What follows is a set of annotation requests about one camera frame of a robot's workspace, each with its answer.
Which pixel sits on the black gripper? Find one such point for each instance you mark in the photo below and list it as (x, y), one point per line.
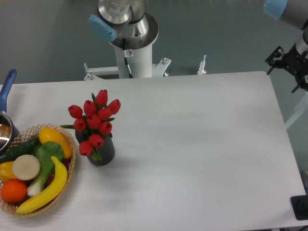
(295, 62)

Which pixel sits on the red tulip bouquet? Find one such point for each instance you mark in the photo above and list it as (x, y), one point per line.
(95, 116)

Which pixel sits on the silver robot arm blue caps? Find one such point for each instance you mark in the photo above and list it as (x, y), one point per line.
(132, 31)

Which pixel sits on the dark grey ribbed vase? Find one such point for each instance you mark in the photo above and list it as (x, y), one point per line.
(99, 150)

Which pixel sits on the black device at table edge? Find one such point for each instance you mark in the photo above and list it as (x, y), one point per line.
(300, 206)

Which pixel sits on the green bok choy toy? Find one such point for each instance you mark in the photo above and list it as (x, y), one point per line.
(44, 153)

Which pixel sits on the yellow plastic banana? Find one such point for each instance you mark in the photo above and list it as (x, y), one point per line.
(49, 193)

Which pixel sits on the green cucumber toy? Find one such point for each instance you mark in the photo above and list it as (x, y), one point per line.
(23, 148)

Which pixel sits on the beige round disc toy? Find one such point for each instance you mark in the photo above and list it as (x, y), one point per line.
(26, 167)

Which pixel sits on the yellow bell pepper toy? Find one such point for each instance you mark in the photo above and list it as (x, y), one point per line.
(6, 171)

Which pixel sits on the orange plastic fruit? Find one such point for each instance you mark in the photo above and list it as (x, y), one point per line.
(13, 191)

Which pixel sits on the woven wicker basket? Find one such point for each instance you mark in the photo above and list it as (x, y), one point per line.
(31, 133)

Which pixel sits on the white frame leg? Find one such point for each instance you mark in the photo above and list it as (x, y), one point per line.
(297, 111)

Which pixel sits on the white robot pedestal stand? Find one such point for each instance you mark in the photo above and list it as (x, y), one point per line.
(131, 64)

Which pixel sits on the blue handled saucepan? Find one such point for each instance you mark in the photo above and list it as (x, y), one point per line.
(8, 131)

